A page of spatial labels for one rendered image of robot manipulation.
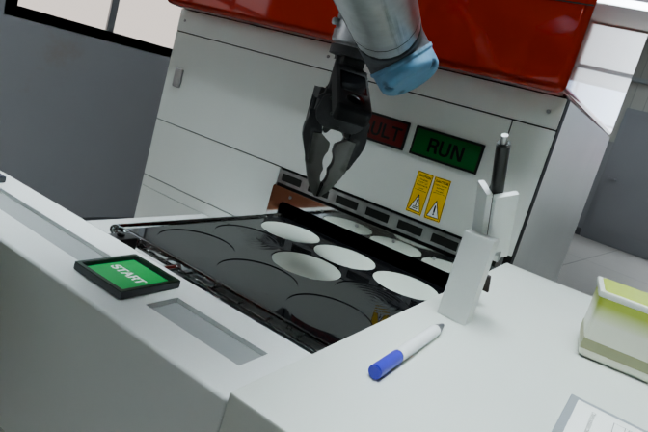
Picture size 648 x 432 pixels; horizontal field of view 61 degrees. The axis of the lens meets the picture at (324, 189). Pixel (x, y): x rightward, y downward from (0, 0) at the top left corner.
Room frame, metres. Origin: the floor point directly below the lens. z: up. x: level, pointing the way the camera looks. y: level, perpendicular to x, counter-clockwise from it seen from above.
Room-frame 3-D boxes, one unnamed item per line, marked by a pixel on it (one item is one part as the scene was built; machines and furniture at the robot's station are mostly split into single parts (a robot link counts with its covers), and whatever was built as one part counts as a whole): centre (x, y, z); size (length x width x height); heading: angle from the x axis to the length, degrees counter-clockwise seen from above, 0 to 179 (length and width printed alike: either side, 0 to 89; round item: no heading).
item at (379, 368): (0.40, -0.10, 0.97); 0.14 x 0.01 x 0.01; 151
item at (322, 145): (0.80, 0.03, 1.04); 0.06 x 0.03 x 0.09; 12
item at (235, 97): (1.03, 0.05, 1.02); 0.81 x 0.03 x 0.40; 60
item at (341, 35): (0.80, 0.01, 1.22); 0.08 x 0.08 x 0.05
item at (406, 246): (0.93, -0.10, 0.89); 0.44 x 0.02 x 0.10; 60
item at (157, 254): (0.59, 0.09, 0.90); 0.38 x 0.01 x 0.01; 60
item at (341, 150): (0.81, 0.00, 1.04); 0.06 x 0.03 x 0.09; 12
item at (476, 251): (0.52, -0.16, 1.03); 0.06 x 0.04 x 0.13; 150
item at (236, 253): (0.74, -0.01, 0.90); 0.34 x 0.34 x 0.01; 60
